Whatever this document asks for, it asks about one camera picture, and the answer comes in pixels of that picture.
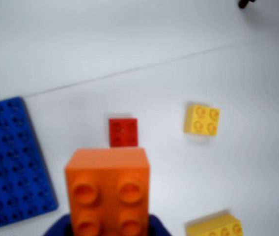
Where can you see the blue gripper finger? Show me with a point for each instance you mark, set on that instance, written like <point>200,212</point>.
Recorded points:
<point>156,227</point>
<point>62,227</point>

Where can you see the orange 2x4 block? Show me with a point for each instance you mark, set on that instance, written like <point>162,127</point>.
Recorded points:
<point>107,191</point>

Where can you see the yellow 2x4 block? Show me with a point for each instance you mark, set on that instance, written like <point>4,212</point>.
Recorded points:
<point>215,227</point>

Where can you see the red 2x2 block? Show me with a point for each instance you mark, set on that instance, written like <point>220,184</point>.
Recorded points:
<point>123,132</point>

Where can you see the yellow 2x2 block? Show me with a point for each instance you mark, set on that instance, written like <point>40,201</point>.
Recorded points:
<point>202,120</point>

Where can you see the blue 8x8 baseplate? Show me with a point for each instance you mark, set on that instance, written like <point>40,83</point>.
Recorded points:
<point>11,159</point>

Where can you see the black stand foot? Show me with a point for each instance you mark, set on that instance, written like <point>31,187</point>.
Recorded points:
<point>242,3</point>

